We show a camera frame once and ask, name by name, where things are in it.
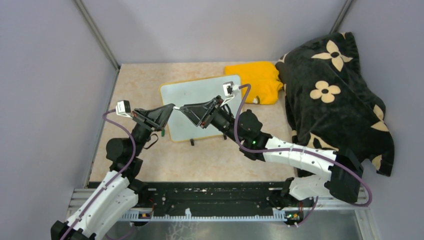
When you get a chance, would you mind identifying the left metal corner post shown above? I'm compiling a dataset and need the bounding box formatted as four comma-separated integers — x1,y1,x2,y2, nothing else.
72,0,121,71

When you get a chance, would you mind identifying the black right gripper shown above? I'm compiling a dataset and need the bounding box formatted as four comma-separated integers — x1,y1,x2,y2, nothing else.
180,95,243,144

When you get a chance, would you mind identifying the black floral blanket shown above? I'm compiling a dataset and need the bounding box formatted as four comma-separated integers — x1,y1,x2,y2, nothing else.
275,32,395,177

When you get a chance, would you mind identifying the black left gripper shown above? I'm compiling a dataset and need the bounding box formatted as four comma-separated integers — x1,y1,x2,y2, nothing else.
129,103,175,157

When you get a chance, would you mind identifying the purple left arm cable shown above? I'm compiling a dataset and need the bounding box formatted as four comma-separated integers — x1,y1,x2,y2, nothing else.
59,107,137,240

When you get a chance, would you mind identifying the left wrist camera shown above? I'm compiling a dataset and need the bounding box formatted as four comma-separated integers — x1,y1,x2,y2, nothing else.
115,100,132,118

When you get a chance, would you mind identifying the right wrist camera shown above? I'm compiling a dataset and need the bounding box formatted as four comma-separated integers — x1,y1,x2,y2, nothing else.
222,81,240,97

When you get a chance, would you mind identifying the folded yellow cloth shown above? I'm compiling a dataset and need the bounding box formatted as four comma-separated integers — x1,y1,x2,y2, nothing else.
224,61,283,105

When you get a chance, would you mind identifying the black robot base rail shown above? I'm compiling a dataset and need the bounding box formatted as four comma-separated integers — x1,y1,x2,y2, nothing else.
119,181,314,226

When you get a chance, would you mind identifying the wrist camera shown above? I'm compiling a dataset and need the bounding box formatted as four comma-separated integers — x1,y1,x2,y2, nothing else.
222,81,240,97
115,100,132,118

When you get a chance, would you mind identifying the metal corner post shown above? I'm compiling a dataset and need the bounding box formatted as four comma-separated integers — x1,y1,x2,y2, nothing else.
329,0,355,34
72,0,121,71

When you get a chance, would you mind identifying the right metal corner post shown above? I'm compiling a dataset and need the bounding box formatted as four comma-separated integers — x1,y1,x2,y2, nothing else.
329,0,355,34

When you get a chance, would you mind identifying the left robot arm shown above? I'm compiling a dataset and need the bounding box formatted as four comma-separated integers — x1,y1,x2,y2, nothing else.
50,100,175,240

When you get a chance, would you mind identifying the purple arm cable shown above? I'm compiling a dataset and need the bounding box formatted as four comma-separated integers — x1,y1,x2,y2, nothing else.
233,83,374,228
59,107,137,240

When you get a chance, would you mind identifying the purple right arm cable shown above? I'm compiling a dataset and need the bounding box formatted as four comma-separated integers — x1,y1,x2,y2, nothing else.
233,83,374,228

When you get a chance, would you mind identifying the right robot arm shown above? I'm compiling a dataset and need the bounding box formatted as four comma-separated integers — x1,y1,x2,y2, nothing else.
179,95,364,206

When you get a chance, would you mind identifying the yellow-framed whiteboard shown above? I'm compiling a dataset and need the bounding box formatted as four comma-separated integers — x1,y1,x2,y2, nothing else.
159,74,242,143

